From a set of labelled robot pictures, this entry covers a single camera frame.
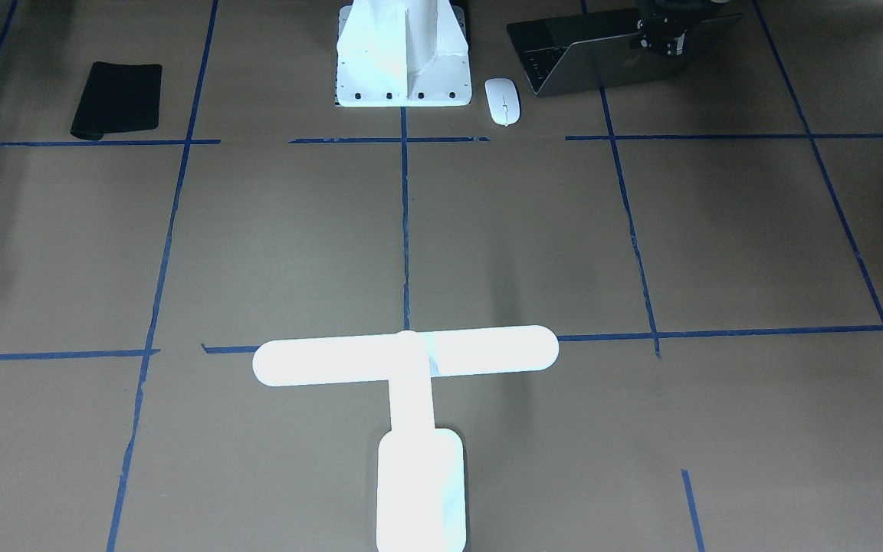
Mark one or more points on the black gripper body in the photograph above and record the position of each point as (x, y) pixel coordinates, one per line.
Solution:
(664, 32)

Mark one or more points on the white computer mouse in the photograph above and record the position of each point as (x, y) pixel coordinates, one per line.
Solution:
(503, 101)

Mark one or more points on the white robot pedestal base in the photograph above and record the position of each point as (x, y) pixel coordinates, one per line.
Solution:
(403, 54)

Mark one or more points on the grey laptop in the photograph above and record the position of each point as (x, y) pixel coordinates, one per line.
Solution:
(603, 49)

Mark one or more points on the blue tape grid lines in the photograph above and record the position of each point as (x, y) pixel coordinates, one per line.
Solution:
(709, 248)

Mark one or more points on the white desk lamp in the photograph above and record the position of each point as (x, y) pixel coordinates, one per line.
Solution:
(421, 473)

